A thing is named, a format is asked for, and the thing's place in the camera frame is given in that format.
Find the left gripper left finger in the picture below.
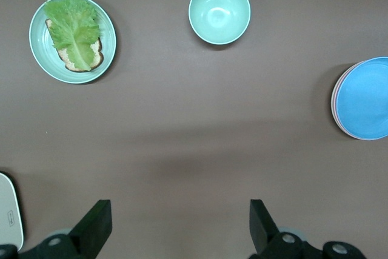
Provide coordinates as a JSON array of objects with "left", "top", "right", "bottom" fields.
[{"left": 21, "top": 200, "right": 113, "bottom": 259}]

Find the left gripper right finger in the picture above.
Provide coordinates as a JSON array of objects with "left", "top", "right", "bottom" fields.
[{"left": 248, "top": 200, "right": 324, "bottom": 259}]

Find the pink shallow plate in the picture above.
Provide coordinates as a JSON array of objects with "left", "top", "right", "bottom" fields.
[{"left": 330, "top": 60, "right": 388, "bottom": 141}]

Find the blue shallow plate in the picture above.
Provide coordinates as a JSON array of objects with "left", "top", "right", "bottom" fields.
[{"left": 335, "top": 56, "right": 388, "bottom": 140}]

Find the white kitchen scale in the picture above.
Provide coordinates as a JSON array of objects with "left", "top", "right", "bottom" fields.
[{"left": 0, "top": 172, "right": 24, "bottom": 251}]

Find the toasted bread slice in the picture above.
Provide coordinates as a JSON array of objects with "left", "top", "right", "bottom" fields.
[{"left": 44, "top": 18, "right": 105, "bottom": 73}]

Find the green shallow plate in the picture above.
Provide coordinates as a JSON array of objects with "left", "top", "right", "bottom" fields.
[{"left": 28, "top": 0, "right": 117, "bottom": 84}]

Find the green lettuce leaf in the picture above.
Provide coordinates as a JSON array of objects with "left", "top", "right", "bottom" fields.
[{"left": 44, "top": 0, "right": 102, "bottom": 72}]

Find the green bowl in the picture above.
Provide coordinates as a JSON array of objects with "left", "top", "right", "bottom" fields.
[{"left": 188, "top": 0, "right": 252, "bottom": 45}]

